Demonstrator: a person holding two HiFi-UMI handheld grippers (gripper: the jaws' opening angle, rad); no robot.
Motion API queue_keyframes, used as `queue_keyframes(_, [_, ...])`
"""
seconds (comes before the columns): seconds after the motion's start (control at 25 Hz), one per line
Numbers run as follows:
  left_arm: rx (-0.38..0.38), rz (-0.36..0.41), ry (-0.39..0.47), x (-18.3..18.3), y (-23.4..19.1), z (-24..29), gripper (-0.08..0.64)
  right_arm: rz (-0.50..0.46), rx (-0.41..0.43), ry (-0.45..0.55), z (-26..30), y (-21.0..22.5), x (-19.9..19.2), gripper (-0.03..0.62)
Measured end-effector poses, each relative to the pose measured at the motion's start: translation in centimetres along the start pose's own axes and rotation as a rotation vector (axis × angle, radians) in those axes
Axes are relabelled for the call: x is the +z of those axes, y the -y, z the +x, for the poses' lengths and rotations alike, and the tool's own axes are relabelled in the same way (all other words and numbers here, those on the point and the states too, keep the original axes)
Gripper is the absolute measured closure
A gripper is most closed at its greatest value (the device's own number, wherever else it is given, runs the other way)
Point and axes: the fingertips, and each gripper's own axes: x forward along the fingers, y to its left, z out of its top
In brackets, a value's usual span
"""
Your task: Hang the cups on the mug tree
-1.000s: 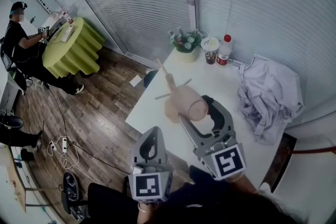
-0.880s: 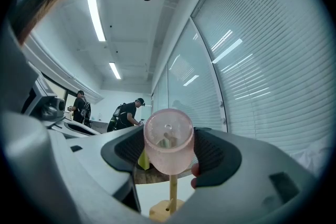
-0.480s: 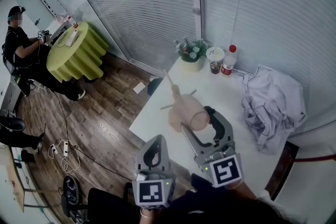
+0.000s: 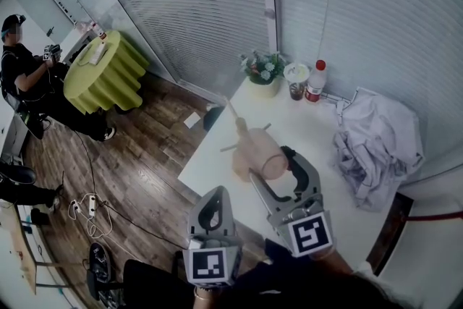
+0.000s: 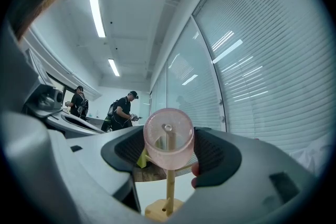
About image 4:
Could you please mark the green tablecloth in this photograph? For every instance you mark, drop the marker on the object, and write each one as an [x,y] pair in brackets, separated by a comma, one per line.
[105,79]

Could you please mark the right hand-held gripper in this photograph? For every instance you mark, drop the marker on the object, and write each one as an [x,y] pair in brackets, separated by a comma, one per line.
[311,233]

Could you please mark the person's left forearm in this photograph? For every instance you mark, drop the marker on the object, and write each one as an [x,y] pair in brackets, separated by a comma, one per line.
[204,302]

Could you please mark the wooden cup stand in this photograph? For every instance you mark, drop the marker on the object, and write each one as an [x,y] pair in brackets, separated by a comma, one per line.
[240,124]

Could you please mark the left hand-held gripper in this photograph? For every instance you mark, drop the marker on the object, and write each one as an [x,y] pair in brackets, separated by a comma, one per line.
[210,266]

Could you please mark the wooden board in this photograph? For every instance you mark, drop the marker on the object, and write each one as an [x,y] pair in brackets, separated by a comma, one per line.
[21,249]

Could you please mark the black round table base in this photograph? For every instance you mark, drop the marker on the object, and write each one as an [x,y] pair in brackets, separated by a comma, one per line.
[124,109]

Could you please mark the black wheeled chair base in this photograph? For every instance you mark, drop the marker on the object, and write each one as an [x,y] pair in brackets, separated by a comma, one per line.
[99,260]

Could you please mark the small red-label bottle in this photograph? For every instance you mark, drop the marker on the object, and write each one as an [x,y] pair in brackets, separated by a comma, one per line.
[101,34]

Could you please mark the person's dark trousers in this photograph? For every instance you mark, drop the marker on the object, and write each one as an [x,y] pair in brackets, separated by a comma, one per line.
[282,275]

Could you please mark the white power strip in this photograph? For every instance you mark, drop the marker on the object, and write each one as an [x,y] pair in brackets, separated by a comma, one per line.
[92,205]
[75,207]

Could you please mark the plastic cup with dark drink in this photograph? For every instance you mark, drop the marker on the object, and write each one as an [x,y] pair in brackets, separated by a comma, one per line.
[297,90]

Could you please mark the potted flowers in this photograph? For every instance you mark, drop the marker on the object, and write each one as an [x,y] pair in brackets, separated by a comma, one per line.
[266,68]

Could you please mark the red-capped plastic bottle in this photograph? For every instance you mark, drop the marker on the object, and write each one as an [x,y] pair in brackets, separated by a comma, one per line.
[314,87]

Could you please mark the crumpled white shirt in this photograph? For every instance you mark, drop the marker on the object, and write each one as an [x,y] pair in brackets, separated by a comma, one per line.
[376,148]

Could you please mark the pink translucent cup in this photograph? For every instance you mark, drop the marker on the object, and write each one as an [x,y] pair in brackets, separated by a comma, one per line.
[260,152]

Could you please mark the grey window blinds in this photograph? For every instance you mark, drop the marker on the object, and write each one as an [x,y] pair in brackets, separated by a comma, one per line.
[380,11]
[188,11]

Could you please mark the black office chair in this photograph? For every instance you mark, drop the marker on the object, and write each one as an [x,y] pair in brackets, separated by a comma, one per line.
[152,282]

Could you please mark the person's white sleeve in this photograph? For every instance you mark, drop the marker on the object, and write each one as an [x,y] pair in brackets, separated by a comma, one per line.
[380,286]

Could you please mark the red coat rack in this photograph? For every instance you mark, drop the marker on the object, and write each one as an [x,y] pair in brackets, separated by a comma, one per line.
[441,217]

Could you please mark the person's right forearm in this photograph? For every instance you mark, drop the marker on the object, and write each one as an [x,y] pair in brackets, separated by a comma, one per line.
[332,260]

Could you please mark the white side table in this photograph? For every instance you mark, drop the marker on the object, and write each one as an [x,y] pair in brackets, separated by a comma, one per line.
[74,41]

